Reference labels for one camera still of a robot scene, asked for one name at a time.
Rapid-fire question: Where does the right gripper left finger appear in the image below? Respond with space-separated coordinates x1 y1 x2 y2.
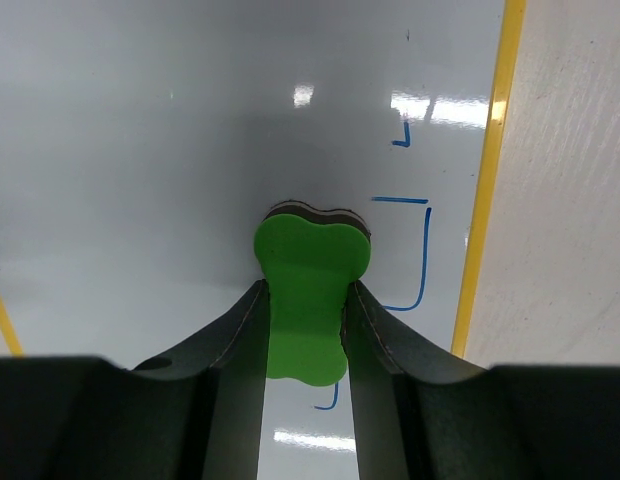
0 281 269 479

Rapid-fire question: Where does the green whiteboard eraser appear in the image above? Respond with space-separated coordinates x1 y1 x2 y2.
253 200 371 387

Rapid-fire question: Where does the yellow framed small whiteboard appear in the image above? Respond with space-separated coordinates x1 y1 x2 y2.
0 1 523 479

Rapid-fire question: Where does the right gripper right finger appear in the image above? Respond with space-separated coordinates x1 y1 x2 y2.
341 283 620 479

